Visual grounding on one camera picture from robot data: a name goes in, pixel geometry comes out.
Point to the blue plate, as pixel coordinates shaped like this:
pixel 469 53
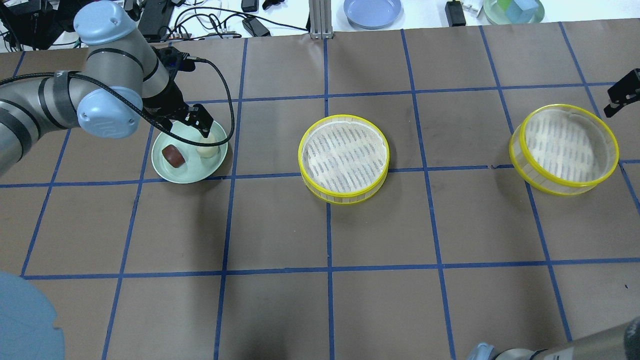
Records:
pixel 372 14

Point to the aluminium frame post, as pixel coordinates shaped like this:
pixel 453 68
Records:
pixel 320 19

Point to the blue sponge block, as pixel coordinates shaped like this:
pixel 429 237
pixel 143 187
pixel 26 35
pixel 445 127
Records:
pixel 525 9

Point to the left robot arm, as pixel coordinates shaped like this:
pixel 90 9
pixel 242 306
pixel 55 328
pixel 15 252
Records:
pixel 124 80

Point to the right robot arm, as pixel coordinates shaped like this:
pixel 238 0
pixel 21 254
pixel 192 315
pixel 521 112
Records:
pixel 619 342

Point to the yellow steamer basket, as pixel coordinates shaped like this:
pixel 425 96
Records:
pixel 563 150
pixel 343 159

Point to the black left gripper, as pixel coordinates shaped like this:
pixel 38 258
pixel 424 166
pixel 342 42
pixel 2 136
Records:
pixel 164 102

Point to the green glass bowl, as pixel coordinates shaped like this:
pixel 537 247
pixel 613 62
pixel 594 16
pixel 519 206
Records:
pixel 496 17

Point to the green sponge block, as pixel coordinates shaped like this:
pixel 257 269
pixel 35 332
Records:
pixel 505 6

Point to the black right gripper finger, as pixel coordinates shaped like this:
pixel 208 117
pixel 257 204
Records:
pixel 624 92

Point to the black power adapter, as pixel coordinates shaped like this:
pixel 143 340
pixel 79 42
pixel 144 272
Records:
pixel 454 13

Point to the light green plate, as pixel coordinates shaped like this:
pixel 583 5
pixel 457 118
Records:
pixel 195 168

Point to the white bun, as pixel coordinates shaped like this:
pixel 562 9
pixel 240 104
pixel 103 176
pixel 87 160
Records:
pixel 207 151

